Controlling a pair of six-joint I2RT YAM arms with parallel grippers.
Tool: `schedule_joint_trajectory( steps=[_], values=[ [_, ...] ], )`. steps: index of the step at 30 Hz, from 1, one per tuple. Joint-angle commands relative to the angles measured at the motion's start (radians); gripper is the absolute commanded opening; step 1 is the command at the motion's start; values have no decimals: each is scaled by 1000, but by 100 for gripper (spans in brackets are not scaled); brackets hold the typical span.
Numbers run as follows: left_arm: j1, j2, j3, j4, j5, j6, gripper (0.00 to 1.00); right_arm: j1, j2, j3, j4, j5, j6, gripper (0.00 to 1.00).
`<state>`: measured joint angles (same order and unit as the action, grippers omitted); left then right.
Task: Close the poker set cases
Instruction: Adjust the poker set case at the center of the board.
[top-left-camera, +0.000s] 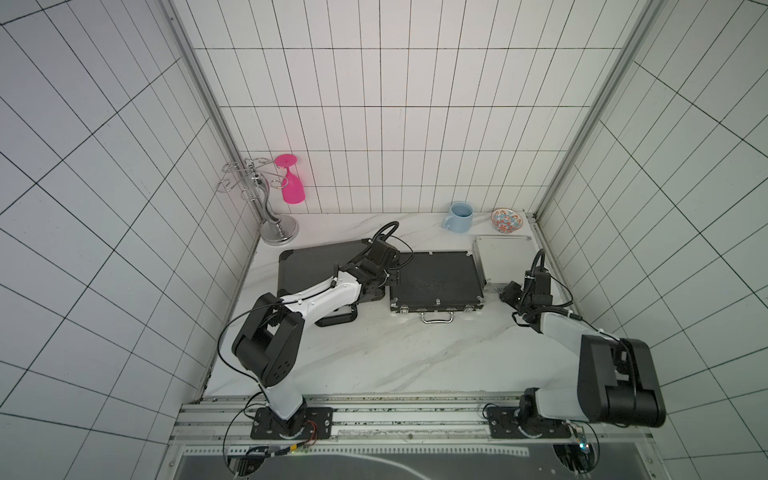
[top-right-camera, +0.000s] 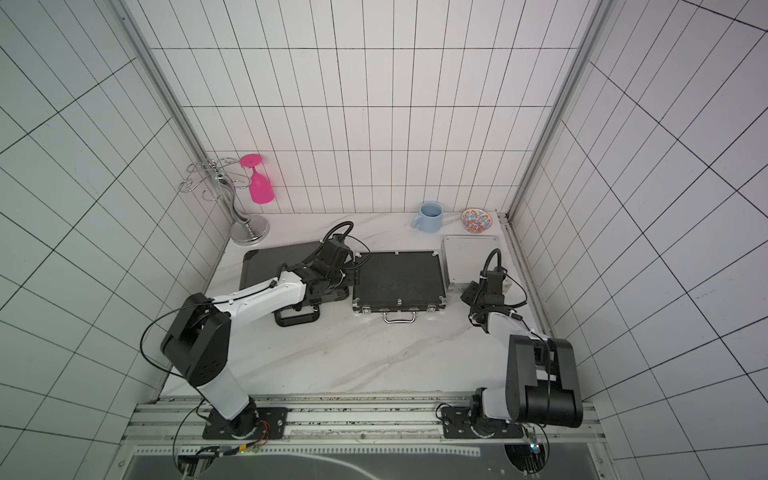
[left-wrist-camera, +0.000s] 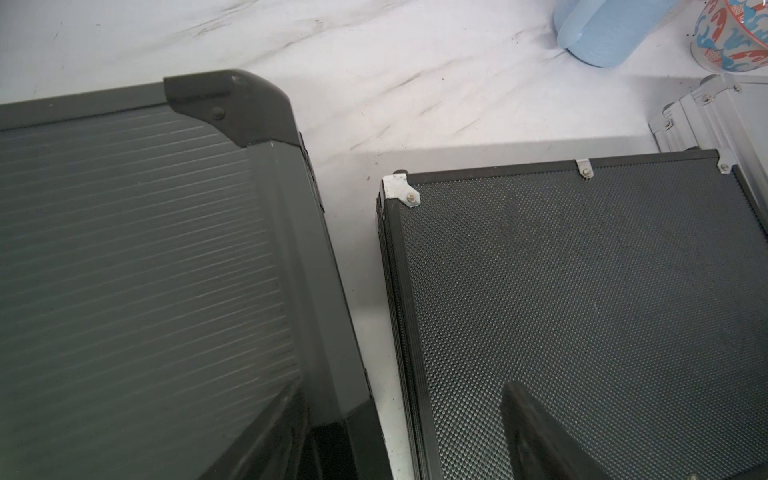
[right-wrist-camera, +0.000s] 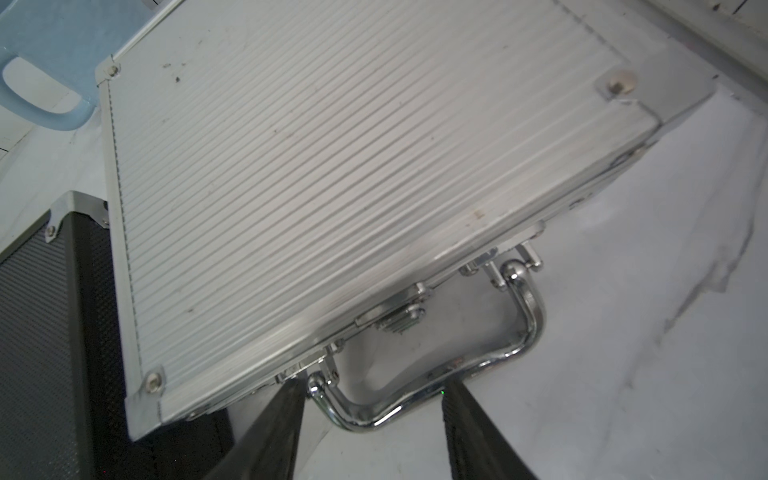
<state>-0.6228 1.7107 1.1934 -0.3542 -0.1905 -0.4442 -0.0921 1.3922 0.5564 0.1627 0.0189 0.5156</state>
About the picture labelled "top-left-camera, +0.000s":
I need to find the silver aluminium poker case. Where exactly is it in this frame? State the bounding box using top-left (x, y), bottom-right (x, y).
top-left (473, 235), bottom-right (539, 293)

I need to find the black poker case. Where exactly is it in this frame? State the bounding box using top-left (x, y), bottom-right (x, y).
top-left (276, 239), bottom-right (386, 327)
top-left (389, 251), bottom-right (485, 324)

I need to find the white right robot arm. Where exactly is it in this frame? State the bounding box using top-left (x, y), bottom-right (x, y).
top-left (499, 266), bottom-right (667, 436)

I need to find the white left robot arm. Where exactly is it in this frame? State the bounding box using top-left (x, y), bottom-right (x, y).
top-left (231, 234), bottom-right (400, 439)

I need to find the patterned small bowl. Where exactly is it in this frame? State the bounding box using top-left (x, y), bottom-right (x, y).
top-left (490, 208), bottom-right (524, 234)

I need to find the light blue mug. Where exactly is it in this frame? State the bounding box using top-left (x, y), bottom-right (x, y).
top-left (442, 201), bottom-right (474, 233)

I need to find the pink plastic goblet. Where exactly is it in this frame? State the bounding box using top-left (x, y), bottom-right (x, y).
top-left (275, 154), bottom-right (306, 205)

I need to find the aluminium mounting rail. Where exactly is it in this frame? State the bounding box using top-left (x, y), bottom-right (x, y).
top-left (170, 392), bottom-right (650, 457)

